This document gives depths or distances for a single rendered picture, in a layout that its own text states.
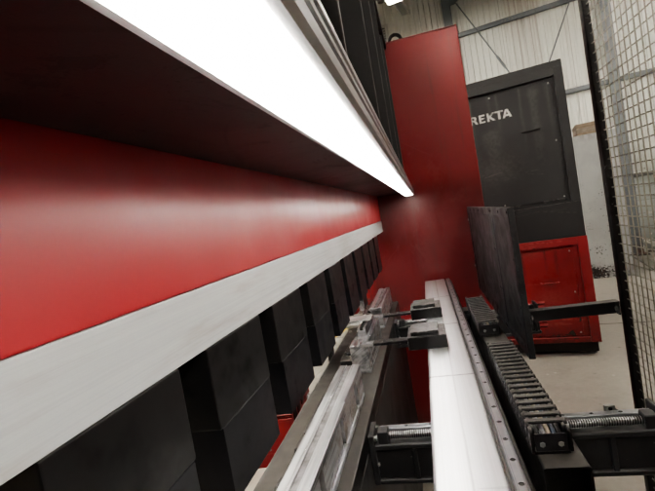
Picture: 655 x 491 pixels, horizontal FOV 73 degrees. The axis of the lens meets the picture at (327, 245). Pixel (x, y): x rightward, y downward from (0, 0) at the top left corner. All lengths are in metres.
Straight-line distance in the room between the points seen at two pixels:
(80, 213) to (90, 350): 0.09
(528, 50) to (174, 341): 8.74
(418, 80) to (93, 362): 2.39
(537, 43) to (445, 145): 6.57
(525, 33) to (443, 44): 6.46
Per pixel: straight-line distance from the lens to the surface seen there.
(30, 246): 0.32
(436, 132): 2.53
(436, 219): 2.50
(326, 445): 0.92
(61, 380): 0.33
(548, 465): 0.75
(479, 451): 0.81
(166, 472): 0.42
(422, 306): 1.64
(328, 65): 0.20
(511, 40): 9.02
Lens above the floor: 1.39
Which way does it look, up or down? 3 degrees down
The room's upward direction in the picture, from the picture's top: 10 degrees counter-clockwise
